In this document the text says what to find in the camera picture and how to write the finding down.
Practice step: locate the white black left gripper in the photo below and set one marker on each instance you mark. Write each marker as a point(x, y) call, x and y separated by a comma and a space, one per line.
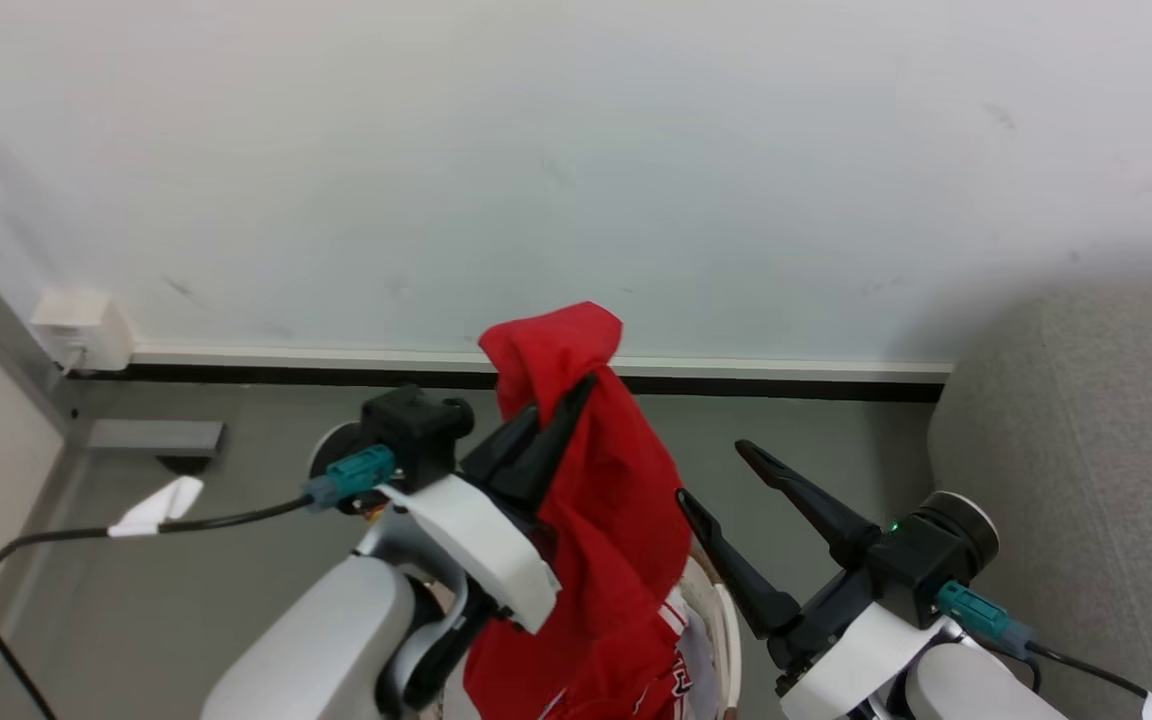
point(476, 545)

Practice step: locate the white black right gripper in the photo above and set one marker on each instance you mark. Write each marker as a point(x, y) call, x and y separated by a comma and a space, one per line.
point(851, 645)

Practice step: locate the red jersey garment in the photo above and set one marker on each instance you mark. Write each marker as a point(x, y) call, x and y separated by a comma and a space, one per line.
point(616, 520)

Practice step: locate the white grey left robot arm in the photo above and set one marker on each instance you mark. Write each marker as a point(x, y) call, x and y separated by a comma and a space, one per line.
point(326, 640)

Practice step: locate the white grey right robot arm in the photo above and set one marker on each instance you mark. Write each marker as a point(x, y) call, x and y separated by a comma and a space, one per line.
point(976, 690)

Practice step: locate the white perforated laundry basket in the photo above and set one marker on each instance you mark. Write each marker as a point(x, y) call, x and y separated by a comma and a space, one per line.
point(732, 635)

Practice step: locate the white and black baseboard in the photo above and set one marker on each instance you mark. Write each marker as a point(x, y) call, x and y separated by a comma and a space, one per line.
point(336, 362)

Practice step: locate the grey fabric sofa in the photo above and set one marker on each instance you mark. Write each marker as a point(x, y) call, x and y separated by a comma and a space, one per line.
point(1106, 450)

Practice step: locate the grey partition foot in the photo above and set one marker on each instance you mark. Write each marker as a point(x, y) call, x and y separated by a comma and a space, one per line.
point(151, 437)

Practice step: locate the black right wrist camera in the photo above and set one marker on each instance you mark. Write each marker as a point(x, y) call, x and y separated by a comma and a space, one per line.
point(911, 570)

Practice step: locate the white wall outlet box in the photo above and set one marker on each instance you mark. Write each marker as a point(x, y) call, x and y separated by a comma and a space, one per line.
point(86, 325)

